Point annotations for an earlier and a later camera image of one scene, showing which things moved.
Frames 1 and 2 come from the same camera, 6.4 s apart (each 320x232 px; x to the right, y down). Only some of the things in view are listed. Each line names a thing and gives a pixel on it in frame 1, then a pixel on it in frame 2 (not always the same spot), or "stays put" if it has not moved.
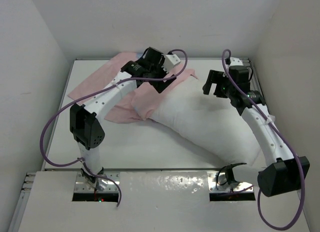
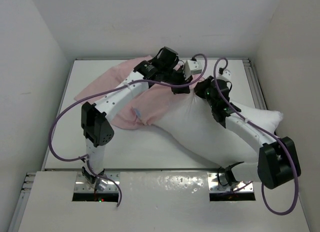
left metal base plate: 82,185 stays put
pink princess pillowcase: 106,72 to 153,101
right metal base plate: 217,182 stays put
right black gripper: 214,76 to 199,87
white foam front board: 158,201 stays put
